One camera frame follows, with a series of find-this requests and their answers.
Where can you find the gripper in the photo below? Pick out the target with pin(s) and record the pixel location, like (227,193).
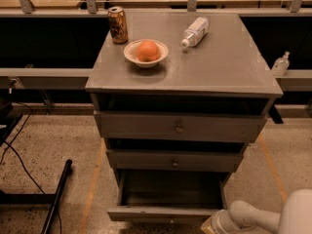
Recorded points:
(219,218)

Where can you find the grey bottom drawer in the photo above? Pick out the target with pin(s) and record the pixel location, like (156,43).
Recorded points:
(168,196)

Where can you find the grey drawer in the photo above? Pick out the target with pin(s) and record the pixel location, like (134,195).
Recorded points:
(168,196)
(174,126)
(174,155)

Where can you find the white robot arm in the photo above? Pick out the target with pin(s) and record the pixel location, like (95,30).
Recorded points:
(295,217)

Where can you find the grey middle drawer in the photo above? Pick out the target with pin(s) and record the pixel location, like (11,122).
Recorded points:
(174,155)

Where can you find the grey top drawer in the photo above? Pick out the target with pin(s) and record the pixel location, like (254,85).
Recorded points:
(174,126)

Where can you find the grey wooden drawer cabinet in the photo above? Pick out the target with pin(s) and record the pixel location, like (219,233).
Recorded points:
(224,75)

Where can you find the black metal stand leg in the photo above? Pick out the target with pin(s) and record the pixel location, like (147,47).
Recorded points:
(52,200)

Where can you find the hand sanitizer pump bottle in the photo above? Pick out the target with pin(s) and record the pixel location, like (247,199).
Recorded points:
(281,65)

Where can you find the orange fruit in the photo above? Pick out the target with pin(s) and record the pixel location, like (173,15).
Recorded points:
(147,51)

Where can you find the white bowl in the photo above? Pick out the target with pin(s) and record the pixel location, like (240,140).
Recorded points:
(130,53)

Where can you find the clear plastic water bottle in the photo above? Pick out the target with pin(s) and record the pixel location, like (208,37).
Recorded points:
(195,32)

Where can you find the brown soda can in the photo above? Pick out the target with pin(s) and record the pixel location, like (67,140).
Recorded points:
(118,24)

